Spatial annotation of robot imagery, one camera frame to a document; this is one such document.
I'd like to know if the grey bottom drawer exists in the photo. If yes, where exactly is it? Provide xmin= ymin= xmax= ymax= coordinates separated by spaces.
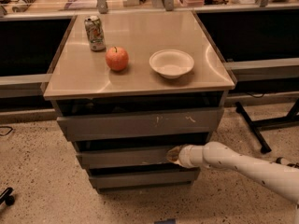
xmin=89 ymin=168 xmax=200 ymax=190

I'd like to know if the red apple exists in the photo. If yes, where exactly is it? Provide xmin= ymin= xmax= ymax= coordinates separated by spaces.
xmin=106 ymin=47 xmax=129 ymax=72

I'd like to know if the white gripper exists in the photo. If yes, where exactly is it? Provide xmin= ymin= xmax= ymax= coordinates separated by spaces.
xmin=166 ymin=145 xmax=204 ymax=168

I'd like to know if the black floor cable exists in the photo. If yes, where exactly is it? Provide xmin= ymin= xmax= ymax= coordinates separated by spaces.
xmin=0 ymin=125 xmax=14 ymax=137

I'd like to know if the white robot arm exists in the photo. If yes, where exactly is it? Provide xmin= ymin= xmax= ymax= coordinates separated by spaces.
xmin=166 ymin=142 xmax=299 ymax=224

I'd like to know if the black metal stand base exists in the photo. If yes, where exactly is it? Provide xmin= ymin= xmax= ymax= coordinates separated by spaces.
xmin=235 ymin=99 xmax=299 ymax=154

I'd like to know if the grey top drawer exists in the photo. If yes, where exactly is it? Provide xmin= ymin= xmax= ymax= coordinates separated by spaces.
xmin=57 ymin=107 xmax=224 ymax=142

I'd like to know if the white paper bowl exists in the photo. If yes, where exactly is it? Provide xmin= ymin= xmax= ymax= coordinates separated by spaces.
xmin=149 ymin=49 xmax=194 ymax=79

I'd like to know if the grey drawer cabinet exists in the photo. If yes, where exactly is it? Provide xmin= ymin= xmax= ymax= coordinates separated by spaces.
xmin=42 ymin=10 xmax=236 ymax=194

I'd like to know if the black coiled tool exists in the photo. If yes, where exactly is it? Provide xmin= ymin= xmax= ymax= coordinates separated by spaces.
xmin=12 ymin=0 xmax=36 ymax=12

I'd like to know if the black chair caster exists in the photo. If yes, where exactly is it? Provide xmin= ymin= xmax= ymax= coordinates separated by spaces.
xmin=0 ymin=187 xmax=15 ymax=206

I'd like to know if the grey drawer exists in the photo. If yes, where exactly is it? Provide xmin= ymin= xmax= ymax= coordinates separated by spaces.
xmin=57 ymin=107 xmax=224 ymax=142
xmin=89 ymin=168 xmax=200 ymax=190
xmin=77 ymin=145 xmax=175 ymax=169

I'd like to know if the crushed green soda can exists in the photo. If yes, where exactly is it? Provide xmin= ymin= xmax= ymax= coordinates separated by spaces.
xmin=84 ymin=15 xmax=106 ymax=51

